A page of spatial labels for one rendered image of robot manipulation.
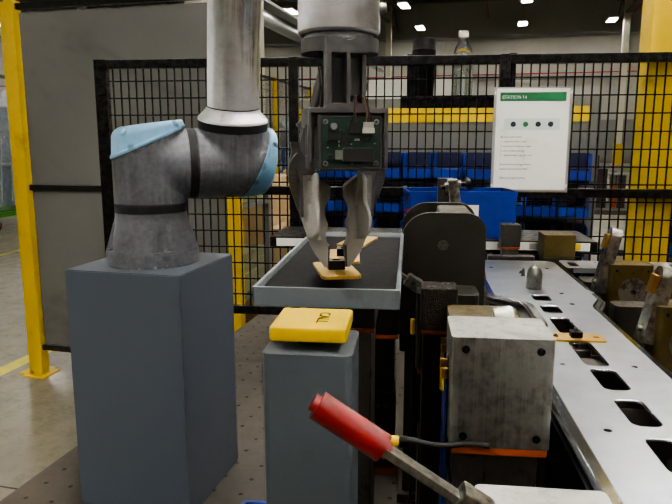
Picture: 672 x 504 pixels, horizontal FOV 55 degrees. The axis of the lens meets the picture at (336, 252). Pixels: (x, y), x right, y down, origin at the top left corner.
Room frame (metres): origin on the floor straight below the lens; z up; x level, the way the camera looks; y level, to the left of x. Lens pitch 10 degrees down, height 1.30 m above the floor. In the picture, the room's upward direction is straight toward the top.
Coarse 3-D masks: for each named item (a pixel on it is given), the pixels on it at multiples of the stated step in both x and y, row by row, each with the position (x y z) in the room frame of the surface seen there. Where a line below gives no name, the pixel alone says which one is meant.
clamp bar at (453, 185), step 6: (450, 180) 1.42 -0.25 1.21; (456, 180) 1.41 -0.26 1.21; (468, 180) 1.42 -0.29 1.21; (444, 186) 1.43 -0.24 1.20; (450, 186) 1.42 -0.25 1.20; (456, 186) 1.41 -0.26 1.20; (462, 186) 1.43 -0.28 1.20; (468, 186) 1.42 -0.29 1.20; (450, 192) 1.42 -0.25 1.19; (456, 192) 1.41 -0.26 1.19; (450, 198) 1.42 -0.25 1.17; (456, 198) 1.41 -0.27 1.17
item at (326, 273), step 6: (330, 258) 0.64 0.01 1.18; (336, 258) 0.64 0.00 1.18; (342, 258) 0.64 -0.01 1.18; (318, 264) 0.66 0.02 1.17; (330, 264) 0.62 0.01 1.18; (336, 264) 0.62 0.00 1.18; (342, 264) 0.63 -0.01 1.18; (318, 270) 0.62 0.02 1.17; (324, 270) 0.62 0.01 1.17; (330, 270) 0.62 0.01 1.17; (336, 270) 0.62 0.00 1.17; (342, 270) 0.62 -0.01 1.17; (348, 270) 0.62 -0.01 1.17; (354, 270) 0.62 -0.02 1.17; (324, 276) 0.59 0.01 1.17; (330, 276) 0.59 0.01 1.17; (336, 276) 0.59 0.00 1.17; (342, 276) 0.59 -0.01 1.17; (348, 276) 0.59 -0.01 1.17; (354, 276) 0.59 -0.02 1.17; (360, 276) 0.60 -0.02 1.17
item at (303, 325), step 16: (288, 320) 0.49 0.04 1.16; (304, 320) 0.49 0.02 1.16; (320, 320) 0.49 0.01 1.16; (336, 320) 0.49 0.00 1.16; (352, 320) 0.52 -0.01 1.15; (272, 336) 0.48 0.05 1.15; (288, 336) 0.47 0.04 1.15; (304, 336) 0.47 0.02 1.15; (320, 336) 0.47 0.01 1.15; (336, 336) 0.47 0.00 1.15
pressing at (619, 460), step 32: (512, 288) 1.29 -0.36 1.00; (544, 288) 1.29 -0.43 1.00; (576, 288) 1.29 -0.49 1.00; (544, 320) 1.04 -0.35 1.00; (576, 320) 1.05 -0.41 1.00; (608, 320) 1.06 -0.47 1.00; (608, 352) 0.89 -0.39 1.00; (640, 352) 0.89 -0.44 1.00; (576, 384) 0.76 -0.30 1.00; (640, 384) 0.76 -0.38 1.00; (576, 416) 0.67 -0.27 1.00; (608, 416) 0.67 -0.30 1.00; (576, 448) 0.59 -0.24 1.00; (608, 448) 0.59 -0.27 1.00; (640, 448) 0.59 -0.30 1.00; (608, 480) 0.53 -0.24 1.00; (640, 480) 0.53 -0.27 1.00
